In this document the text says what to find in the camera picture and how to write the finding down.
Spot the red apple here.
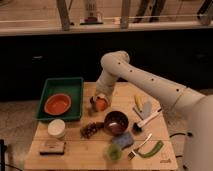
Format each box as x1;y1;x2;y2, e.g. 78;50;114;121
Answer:
95;99;108;111

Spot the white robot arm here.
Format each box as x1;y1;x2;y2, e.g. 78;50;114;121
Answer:
94;51;213;171

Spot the metal cup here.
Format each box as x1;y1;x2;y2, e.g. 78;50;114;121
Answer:
89;96;96;113

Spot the white paper cup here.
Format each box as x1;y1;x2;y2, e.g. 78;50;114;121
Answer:
48;119;66;138

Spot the green plastic cup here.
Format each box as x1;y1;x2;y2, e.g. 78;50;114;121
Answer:
106;144;122;162

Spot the green plastic tray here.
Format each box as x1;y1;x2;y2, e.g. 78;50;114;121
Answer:
36;77;84;122

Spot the dark purple bowl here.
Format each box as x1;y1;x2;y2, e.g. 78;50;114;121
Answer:
104;111;129;136

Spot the yellow banana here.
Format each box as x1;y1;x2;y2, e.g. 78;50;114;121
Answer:
134;95;143;112

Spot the bunch of dark grapes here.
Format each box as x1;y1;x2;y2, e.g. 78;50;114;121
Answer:
80;122;104;139

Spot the grey spatula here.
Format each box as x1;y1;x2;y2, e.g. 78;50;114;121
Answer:
133;101;152;120

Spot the wooden table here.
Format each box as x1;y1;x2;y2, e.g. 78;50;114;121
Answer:
24;82;178;171

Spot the orange bowl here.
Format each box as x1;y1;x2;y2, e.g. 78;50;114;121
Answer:
44;93;72;116

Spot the blue cloth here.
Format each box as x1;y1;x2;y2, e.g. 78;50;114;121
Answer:
112;132;134;149

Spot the silver fork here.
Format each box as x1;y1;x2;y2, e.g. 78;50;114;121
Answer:
128;133;152;160

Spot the green cucumber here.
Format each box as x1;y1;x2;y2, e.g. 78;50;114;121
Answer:
138;140;164;158

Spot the black tan sponge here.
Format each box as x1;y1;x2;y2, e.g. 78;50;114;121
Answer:
39;141;65;155

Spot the black cable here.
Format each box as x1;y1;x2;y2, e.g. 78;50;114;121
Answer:
169;131;193;159

